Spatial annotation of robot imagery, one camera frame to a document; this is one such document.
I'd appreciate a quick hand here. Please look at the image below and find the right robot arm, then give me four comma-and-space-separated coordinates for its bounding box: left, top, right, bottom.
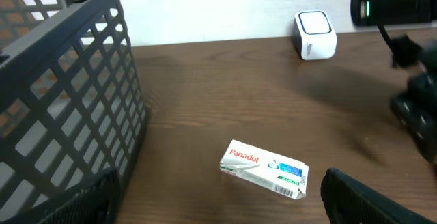
350, 0, 436, 165

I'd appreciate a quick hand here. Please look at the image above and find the white Panadol box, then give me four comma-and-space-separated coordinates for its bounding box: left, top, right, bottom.
219, 140, 309, 199

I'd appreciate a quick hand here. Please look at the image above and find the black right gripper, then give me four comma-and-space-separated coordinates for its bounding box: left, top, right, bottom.
390, 35, 436, 165

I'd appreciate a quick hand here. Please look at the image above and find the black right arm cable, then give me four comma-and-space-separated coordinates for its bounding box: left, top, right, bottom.
375, 22, 397, 61

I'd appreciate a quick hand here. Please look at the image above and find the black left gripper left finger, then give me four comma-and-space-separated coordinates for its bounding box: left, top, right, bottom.
32, 169, 121, 224

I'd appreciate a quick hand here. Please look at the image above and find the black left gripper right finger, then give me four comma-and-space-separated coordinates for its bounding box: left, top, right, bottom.
320, 168, 436, 224

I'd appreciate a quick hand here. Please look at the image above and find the white barcode scanner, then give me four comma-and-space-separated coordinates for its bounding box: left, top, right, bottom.
292, 10, 337, 61

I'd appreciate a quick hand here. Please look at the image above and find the grey plastic mesh basket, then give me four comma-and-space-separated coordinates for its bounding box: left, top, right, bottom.
1, 0, 147, 221

